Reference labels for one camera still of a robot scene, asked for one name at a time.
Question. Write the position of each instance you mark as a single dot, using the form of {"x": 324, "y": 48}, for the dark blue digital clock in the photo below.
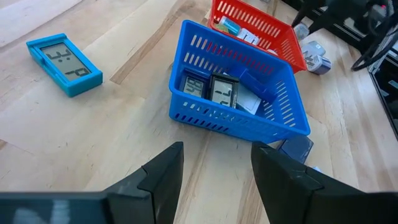
{"x": 193, "y": 87}
{"x": 297, "y": 147}
{"x": 255, "y": 84}

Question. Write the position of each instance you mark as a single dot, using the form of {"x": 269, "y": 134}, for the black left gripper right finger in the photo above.
{"x": 286, "y": 189}

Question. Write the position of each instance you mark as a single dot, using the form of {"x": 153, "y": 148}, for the red plastic basket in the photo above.
{"x": 298, "y": 63}

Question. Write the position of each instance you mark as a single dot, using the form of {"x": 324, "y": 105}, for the blue plastic basket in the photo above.
{"x": 264, "y": 130}

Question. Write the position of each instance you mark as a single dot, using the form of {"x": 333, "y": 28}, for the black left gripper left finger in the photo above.
{"x": 158, "y": 193}

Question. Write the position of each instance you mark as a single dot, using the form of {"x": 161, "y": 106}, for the purple white USB charger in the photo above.
{"x": 321, "y": 65}

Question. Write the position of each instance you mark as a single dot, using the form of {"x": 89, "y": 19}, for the black digital clock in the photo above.
{"x": 222, "y": 91}

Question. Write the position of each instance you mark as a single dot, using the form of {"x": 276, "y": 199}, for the teal digital clock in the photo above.
{"x": 65, "y": 60}

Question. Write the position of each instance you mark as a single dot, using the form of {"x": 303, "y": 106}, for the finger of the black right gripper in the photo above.
{"x": 321, "y": 23}
{"x": 303, "y": 17}

